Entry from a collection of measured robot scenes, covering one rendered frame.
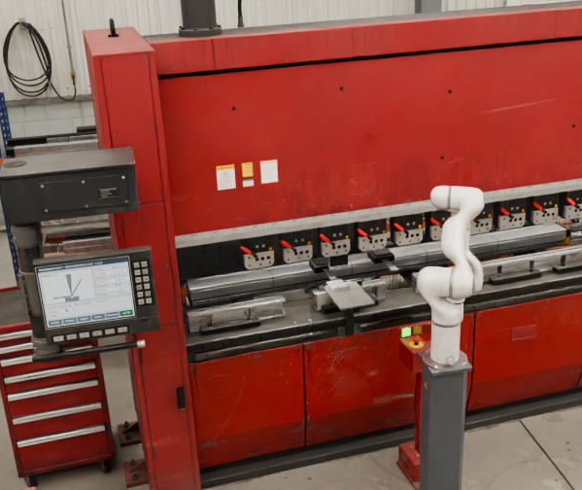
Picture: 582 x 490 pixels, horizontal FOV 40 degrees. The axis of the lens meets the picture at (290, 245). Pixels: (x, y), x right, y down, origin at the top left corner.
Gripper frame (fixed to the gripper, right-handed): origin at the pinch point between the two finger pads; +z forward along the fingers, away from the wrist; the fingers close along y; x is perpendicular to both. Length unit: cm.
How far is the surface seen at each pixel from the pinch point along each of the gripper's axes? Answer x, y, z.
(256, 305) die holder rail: -81, -55, 3
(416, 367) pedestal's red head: -13.0, -9.2, 25.8
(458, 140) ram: 28, -57, -71
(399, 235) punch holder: -4, -54, -24
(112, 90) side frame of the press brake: -140, -46, -117
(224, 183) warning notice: -92, -60, -64
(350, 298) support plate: -37, -37, -2
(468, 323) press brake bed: 32, -38, 27
